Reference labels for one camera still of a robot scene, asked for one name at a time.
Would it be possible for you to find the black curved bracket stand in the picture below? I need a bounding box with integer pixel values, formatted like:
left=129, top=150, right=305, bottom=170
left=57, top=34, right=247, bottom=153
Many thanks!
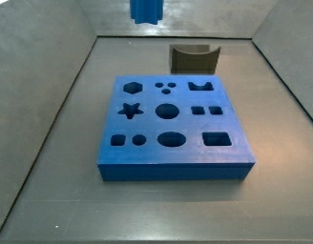
left=169, top=44, right=222, bottom=74

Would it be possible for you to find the blue shape-sorter block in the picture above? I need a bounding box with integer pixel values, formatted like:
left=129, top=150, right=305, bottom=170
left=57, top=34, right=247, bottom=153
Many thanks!
left=96, top=75, right=255, bottom=181

